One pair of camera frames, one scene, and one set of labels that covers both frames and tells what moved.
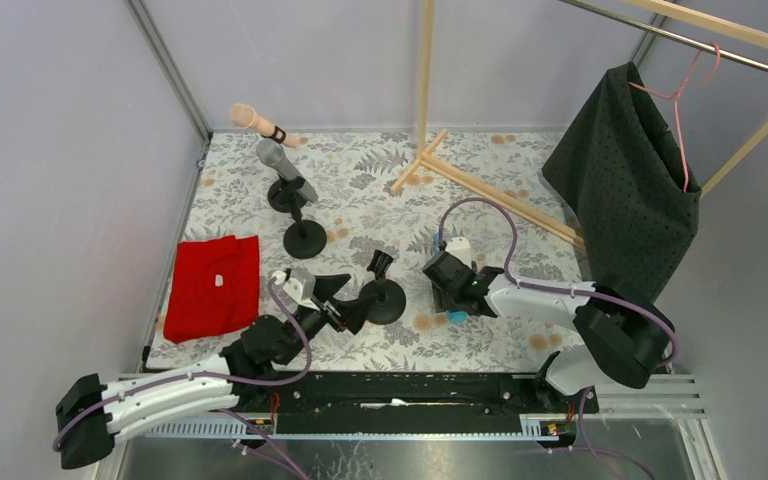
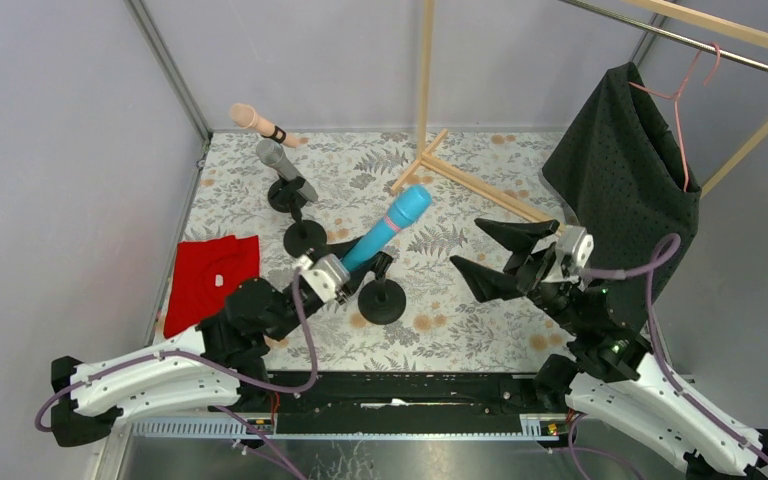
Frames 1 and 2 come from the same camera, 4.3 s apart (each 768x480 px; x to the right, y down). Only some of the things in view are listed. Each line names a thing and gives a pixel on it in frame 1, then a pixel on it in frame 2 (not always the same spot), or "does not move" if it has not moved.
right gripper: [471, 285] -> [537, 265]
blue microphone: [454, 316] -> [412, 201]
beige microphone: [244, 116] does not move
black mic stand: [391, 301] does not move
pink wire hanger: [676, 96] does not move
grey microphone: [271, 153] does not move
